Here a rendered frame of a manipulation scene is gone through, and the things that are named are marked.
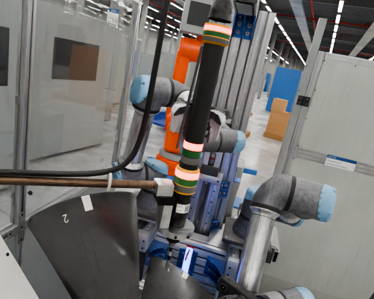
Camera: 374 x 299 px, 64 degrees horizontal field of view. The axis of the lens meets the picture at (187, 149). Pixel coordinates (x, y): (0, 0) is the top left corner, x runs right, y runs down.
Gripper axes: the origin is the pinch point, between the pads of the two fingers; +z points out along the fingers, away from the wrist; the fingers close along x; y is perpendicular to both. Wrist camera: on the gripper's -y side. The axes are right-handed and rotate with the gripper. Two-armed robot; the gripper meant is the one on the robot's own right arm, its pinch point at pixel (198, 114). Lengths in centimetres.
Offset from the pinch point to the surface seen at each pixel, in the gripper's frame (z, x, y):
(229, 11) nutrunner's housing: 9.3, -1.4, -17.7
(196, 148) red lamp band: 9.5, -0.8, 4.1
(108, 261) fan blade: 8.4, 11.5, 30.7
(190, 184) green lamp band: 9.8, -1.2, 10.6
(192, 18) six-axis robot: -389, 36, -69
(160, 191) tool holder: 11.3, 3.6, 12.5
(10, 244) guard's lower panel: -42, 63, 73
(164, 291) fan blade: -5.7, -0.7, 47.2
